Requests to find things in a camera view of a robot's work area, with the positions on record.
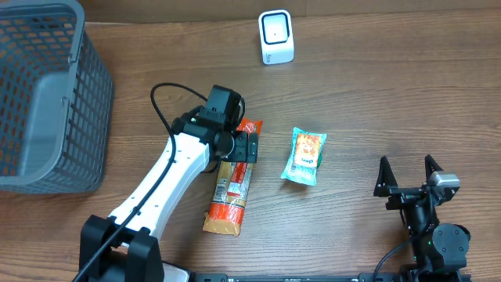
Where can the long red orange spaghetti pack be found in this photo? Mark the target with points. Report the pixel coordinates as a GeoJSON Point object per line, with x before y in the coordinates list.
{"type": "Point", "coordinates": [225, 215]}

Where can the teal orange snack packet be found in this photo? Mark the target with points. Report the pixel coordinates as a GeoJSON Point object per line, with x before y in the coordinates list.
{"type": "Point", "coordinates": [305, 157]}

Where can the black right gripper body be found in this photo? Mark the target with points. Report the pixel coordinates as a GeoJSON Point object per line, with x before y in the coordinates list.
{"type": "Point", "coordinates": [405, 194]}

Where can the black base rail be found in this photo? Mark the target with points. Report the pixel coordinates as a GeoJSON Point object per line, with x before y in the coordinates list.
{"type": "Point", "coordinates": [362, 277]}

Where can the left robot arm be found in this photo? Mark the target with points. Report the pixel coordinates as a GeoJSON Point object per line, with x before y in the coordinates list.
{"type": "Point", "coordinates": [124, 246]}

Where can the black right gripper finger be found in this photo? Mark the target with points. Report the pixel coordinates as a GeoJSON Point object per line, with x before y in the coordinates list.
{"type": "Point", "coordinates": [433, 170]}
{"type": "Point", "coordinates": [386, 181]}

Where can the grey plastic mesh basket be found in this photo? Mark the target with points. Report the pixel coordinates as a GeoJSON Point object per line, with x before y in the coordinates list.
{"type": "Point", "coordinates": [56, 100]}

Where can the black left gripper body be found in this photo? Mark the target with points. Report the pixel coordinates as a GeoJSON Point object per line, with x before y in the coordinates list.
{"type": "Point", "coordinates": [243, 147]}

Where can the white barcode scanner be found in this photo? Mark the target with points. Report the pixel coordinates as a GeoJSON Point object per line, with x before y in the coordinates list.
{"type": "Point", "coordinates": [276, 37]}

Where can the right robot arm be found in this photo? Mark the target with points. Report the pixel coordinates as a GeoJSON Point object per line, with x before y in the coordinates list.
{"type": "Point", "coordinates": [439, 249]}

